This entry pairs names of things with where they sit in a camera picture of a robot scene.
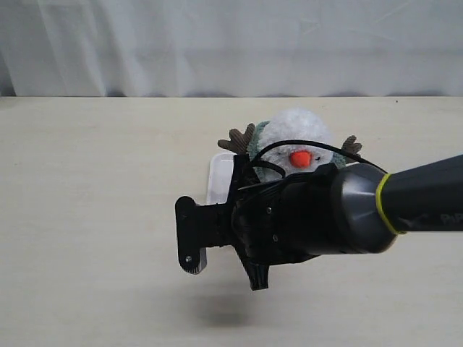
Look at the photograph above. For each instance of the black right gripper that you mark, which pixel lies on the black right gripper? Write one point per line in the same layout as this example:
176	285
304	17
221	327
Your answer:
287	220

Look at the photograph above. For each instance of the green fleece scarf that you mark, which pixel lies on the green fleece scarf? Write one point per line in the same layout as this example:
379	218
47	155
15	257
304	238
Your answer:
294	158

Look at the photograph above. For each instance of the white plastic tray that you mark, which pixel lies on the white plastic tray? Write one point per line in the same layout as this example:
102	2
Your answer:
220	174

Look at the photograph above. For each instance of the white plush snowman toy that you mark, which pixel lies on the white plush snowman toy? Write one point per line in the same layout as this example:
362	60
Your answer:
238	141

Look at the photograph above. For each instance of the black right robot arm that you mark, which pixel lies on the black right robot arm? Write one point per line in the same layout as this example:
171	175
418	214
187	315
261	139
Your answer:
358	209

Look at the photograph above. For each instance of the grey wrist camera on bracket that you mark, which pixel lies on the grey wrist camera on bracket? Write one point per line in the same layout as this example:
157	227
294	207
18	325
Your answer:
199	227

